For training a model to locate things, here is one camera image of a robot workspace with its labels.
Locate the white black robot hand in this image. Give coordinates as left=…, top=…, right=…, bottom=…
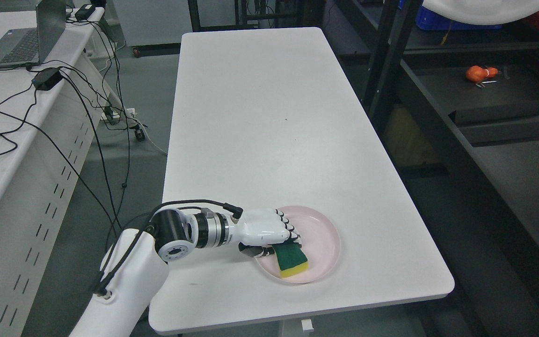
left=227, top=208, right=302, bottom=258

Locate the green yellow sponge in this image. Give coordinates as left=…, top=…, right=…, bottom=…
left=271, top=242, right=309, bottom=278

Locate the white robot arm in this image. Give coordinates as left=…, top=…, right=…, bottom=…
left=70, top=207, right=232, bottom=337

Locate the black metal shelf rack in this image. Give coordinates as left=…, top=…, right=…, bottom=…
left=362, top=9, right=539, bottom=337

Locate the orange object on shelf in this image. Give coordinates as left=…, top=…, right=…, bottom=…
left=466, top=66, right=499, bottom=83

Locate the pink round plate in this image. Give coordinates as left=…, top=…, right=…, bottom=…
left=256, top=205, right=342, bottom=284

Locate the white power strip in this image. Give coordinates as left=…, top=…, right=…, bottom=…
left=101, top=106, right=137, bottom=125

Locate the white side desk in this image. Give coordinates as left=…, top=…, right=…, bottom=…
left=0, top=9, right=118, bottom=337

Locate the black power adapter brick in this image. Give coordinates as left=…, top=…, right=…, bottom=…
left=31, top=67, right=63, bottom=90

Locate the blue plastic crate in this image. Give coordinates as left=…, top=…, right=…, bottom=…
left=415, top=6, right=503, bottom=31

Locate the grey open laptop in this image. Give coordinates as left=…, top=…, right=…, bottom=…
left=0, top=0, right=66, bottom=69

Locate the white round lamp shade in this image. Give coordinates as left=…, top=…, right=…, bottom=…
left=422, top=0, right=539, bottom=25

